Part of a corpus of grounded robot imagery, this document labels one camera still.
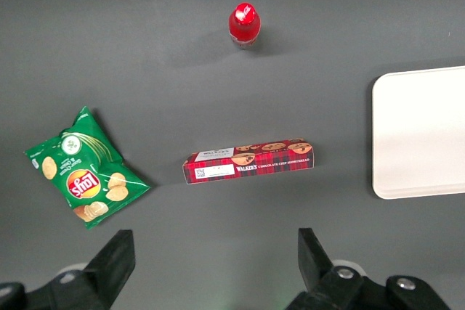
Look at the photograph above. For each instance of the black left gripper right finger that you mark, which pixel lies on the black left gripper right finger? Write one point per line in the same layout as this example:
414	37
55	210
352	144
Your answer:
319	270

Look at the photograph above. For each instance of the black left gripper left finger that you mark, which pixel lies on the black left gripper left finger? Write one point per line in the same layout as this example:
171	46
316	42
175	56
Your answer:
105	270

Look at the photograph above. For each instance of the red Coca-Cola bottle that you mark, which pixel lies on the red Coca-Cola bottle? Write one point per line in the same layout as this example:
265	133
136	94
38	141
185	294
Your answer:
244	25

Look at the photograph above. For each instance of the white plastic tray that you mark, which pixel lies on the white plastic tray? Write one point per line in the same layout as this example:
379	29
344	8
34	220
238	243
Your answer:
421	132

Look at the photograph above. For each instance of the green Lays chips bag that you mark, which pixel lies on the green Lays chips bag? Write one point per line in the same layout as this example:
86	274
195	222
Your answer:
85	169

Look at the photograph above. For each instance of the red tartan cookie box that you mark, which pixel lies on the red tartan cookie box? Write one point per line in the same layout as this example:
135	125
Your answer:
250	161

